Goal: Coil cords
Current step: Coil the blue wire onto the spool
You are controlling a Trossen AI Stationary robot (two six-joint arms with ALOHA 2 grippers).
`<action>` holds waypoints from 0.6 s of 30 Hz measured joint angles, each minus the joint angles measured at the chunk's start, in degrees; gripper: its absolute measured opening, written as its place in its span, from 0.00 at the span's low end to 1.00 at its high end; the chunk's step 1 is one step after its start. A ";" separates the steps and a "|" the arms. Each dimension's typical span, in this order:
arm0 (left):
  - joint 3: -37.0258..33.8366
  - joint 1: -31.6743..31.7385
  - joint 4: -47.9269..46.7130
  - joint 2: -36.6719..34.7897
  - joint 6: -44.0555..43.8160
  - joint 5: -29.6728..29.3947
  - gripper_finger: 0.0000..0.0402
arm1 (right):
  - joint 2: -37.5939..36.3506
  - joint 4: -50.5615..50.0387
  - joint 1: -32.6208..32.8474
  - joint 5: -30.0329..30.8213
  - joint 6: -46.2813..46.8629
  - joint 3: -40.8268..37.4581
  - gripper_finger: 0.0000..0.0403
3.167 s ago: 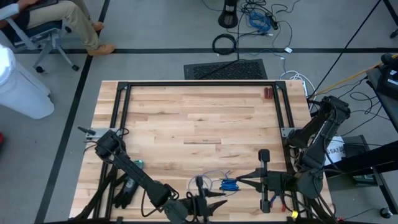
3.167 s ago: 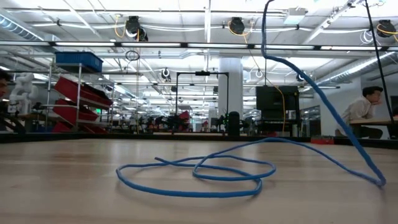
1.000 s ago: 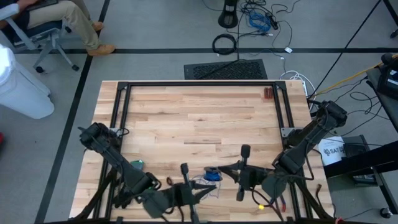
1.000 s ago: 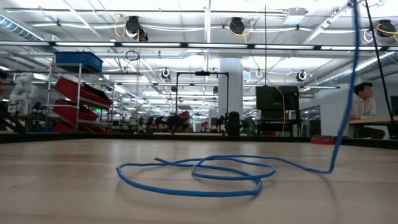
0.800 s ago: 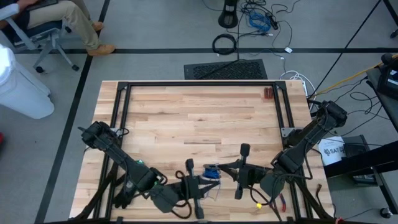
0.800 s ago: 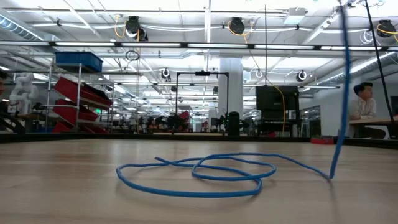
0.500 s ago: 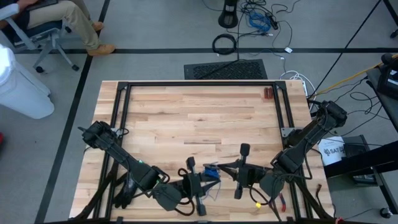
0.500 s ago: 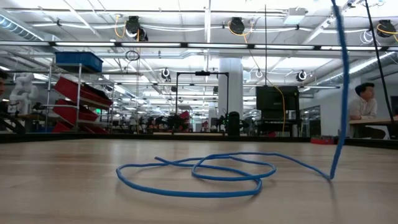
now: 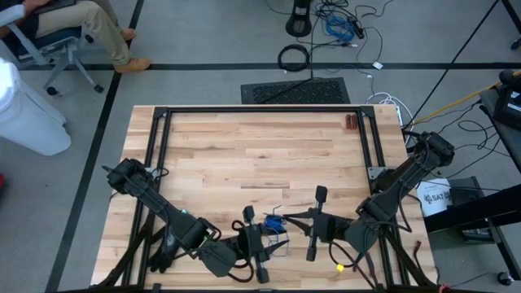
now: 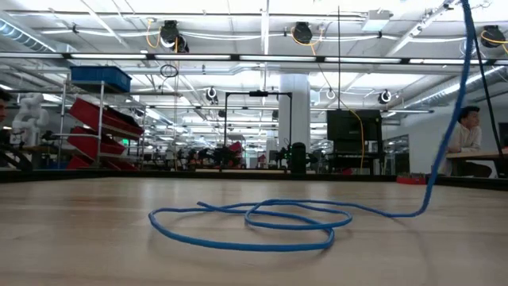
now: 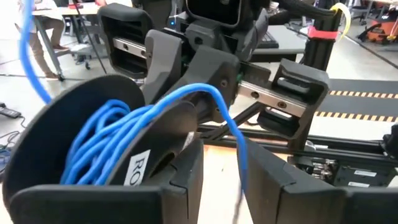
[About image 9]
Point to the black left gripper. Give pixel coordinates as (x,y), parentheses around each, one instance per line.
(254,244)

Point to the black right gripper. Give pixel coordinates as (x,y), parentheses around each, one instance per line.
(323,228)

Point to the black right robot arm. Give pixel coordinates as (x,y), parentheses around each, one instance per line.
(407,175)

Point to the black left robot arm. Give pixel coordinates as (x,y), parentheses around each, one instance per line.
(179,224)

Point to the red and blue pliers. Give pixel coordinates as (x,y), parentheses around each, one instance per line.
(369,268)

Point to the grey tool with green end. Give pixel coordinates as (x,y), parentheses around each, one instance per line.
(183,211)

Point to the red screwdriver bit set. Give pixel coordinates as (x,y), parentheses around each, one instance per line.
(351,122)

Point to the black glove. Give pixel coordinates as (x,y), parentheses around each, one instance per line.
(163,256)

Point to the black floor mat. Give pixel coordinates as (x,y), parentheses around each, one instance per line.
(297,93)

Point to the black box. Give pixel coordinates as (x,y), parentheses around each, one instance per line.
(464,193)

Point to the black stand beam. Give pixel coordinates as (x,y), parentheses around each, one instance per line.
(468,211)

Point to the white power adapter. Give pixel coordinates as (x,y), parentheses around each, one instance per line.
(377,65)

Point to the black cylindrical stand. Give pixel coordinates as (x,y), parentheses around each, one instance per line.
(299,22)

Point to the black power strip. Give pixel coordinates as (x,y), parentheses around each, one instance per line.
(357,29)

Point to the thin black slanted pole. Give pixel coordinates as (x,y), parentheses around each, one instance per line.
(447,70)

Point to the black equipment desk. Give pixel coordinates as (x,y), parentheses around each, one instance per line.
(509,142)

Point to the white waste bin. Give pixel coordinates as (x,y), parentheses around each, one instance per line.
(28,122)

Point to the person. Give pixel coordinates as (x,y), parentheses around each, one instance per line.
(89,20)

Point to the grey office chair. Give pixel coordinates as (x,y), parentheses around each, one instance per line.
(61,46)

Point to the black aluminium table frame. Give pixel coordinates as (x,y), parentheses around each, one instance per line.
(264,110)

